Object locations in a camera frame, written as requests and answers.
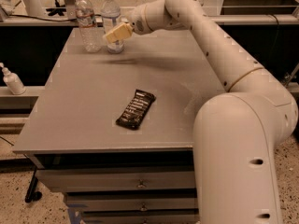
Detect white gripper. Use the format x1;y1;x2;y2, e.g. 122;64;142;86
103;4;152;44

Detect blue label plastic bottle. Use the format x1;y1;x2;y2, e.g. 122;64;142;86
101;0;124;54

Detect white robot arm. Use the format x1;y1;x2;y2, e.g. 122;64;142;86
104;0;298;224

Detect clear water bottle red label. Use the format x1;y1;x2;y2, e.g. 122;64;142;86
75;0;101;53

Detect white pump dispenser bottle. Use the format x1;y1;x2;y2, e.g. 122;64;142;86
0;63;26;95

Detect black snack bar wrapper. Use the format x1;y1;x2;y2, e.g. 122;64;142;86
116;90;156;130

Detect grey drawer cabinet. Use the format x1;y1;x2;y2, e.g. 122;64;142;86
12;26;227;224

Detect top grey drawer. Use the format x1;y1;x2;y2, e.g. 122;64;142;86
36;166;195;192

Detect grey drawer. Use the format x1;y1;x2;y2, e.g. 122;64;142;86
81;209;199;224
36;166;195;192
64;189;197;212

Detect middle grey drawer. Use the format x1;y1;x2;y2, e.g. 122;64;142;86
64;189;197;212

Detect black caster wheel leg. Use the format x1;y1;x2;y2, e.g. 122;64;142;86
25;171;42;203

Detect bottom grey drawer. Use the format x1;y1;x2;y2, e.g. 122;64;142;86
81;209;199;224

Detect black cable on rail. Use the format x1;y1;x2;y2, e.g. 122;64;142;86
10;13;104;23

